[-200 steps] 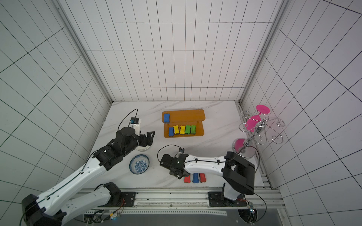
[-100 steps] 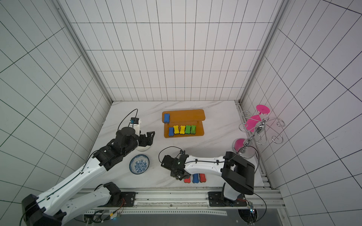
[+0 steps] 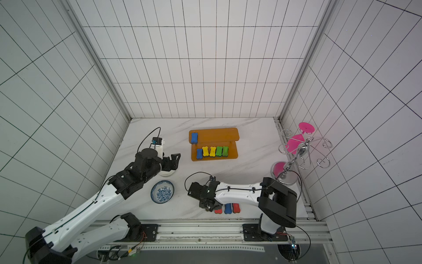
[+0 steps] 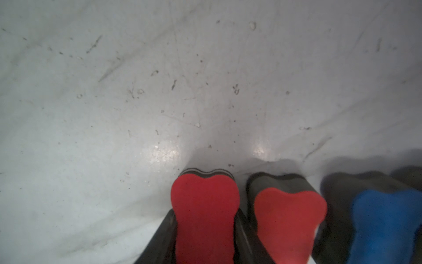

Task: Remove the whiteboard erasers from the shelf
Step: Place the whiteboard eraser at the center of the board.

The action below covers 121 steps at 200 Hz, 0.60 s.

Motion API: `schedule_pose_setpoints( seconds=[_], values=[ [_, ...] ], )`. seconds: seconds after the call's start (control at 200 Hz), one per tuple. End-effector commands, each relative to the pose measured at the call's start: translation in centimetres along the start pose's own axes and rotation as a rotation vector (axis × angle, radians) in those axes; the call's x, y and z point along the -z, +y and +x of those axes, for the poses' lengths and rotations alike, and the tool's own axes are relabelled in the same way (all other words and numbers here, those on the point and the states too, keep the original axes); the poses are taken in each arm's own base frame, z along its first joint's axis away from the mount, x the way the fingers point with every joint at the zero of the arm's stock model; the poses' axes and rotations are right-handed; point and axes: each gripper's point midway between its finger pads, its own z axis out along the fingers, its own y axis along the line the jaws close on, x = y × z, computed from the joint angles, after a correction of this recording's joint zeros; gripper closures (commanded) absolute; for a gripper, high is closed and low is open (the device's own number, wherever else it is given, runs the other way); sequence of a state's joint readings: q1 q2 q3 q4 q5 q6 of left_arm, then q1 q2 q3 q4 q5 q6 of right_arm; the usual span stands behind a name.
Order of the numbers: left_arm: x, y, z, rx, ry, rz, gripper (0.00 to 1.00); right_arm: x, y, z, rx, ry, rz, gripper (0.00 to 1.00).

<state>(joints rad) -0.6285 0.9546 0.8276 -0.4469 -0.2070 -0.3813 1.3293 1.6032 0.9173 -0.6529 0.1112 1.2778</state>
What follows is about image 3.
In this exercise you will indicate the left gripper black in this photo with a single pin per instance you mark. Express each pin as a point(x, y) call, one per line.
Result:
point(174, 162)

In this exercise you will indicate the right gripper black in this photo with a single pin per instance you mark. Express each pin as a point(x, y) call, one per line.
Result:
point(204, 201)

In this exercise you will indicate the blue eraser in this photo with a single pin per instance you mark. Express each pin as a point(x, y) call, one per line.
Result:
point(194, 138)
point(199, 154)
point(228, 208)

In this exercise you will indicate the orange wooden two-tier shelf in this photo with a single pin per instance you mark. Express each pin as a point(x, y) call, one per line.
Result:
point(216, 137)

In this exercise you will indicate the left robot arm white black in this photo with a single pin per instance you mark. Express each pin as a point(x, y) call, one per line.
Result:
point(66, 241)

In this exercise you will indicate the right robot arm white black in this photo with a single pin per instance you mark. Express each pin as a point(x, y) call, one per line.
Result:
point(277, 202)

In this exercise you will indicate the white bowl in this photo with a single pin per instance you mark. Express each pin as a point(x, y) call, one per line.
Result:
point(166, 173)

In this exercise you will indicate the blue patterned bowl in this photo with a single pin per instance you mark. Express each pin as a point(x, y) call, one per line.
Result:
point(162, 192)

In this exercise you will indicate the bottom yellow eraser left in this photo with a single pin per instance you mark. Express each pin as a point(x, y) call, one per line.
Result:
point(205, 151)

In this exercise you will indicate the yellow eraser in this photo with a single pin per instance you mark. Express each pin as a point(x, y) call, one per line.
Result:
point(205, 151)
point(212, 152)

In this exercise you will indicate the bottom yellow eraser right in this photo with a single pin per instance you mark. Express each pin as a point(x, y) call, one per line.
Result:
point(212, 152)

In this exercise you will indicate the bottom green eraser left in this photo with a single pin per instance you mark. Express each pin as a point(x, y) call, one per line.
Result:
point(219, 151)

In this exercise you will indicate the green eraser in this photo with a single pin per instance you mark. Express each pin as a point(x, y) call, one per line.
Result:
point(225, 151)
point(219, 151)

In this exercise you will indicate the bottom green eraser right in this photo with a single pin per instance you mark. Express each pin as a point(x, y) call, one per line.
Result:
point(225, 151)

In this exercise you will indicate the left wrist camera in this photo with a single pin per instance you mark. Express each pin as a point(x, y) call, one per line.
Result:
point(156, 141)

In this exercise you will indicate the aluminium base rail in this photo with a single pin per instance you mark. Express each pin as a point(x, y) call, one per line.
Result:
point(222, 235)

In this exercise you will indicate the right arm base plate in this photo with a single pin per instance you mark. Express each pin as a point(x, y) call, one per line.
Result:
point(253, 233)

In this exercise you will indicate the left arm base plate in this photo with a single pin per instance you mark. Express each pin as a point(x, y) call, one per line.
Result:
point(145, 233)

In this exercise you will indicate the left electronics board with wires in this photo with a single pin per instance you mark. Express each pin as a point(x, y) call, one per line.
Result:
point(117, 252)

